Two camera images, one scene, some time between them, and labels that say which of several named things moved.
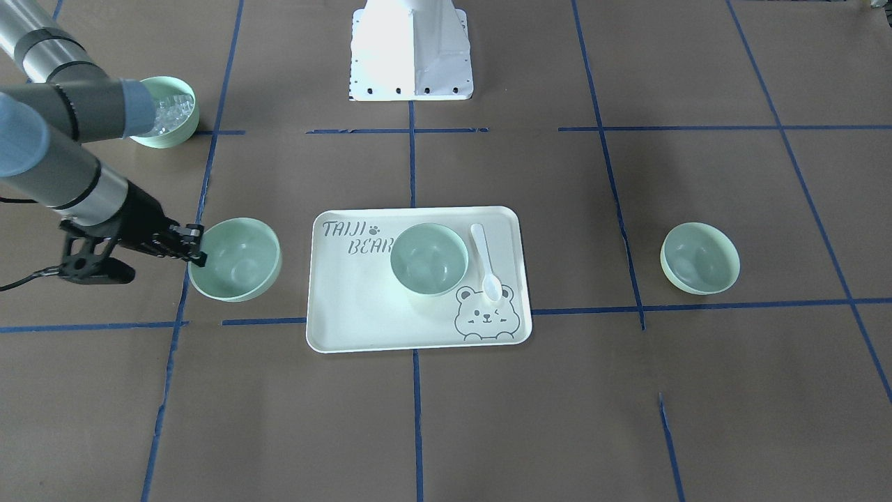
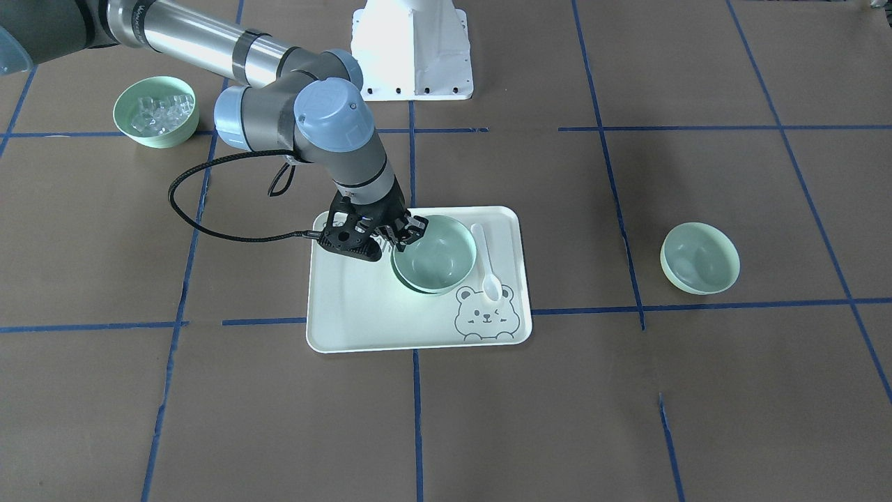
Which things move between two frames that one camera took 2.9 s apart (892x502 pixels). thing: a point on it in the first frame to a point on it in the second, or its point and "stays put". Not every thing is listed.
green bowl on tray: [428, 259] stays put
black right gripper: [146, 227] to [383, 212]
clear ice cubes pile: [172, 111] stays put
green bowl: [244, 259] to [440, 260]
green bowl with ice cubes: [176, 113] stays put
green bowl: [700, 259] stays put
